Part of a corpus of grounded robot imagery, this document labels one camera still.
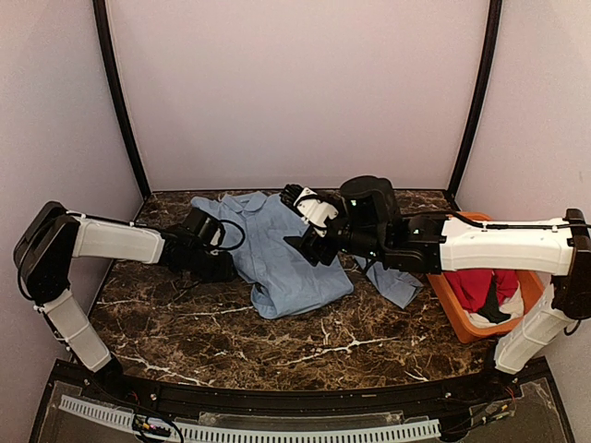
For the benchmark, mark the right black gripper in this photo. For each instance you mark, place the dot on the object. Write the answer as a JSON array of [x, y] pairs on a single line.
[[312, 247]]

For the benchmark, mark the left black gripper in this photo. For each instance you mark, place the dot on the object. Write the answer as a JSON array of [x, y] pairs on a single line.
[[223, 271]]

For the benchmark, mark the light blue shirt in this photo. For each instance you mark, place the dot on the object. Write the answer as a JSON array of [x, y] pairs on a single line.
[[284, 283]]

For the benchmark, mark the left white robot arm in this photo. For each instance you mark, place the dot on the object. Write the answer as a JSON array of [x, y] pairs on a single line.
[[56, 236]]

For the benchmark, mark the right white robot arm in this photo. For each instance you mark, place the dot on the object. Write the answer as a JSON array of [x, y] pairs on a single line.
[[565, 255]]

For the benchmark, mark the red garment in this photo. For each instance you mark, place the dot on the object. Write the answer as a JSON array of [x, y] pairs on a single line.
[[470, 286]]

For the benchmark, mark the white garment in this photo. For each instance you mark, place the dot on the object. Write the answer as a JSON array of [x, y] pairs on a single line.
[[513, 305]]

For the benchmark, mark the orange plastic basin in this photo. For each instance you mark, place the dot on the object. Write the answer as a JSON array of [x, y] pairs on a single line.
[[531, 300]]

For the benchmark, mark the white slotted cable duct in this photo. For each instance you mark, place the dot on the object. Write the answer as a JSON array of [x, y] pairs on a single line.
[[223, 427]]

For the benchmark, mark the black front rail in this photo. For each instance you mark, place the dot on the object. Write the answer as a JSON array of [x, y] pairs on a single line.
[[531, 394]]

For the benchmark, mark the left black frame post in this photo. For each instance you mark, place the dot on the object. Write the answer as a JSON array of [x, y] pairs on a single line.
[[104, 34]]

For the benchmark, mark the black frame post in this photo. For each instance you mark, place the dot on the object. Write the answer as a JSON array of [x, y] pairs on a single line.
[[104, 34], [477, 102]]

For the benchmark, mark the right black frame post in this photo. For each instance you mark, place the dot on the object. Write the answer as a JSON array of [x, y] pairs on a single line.
[[477, 102]]

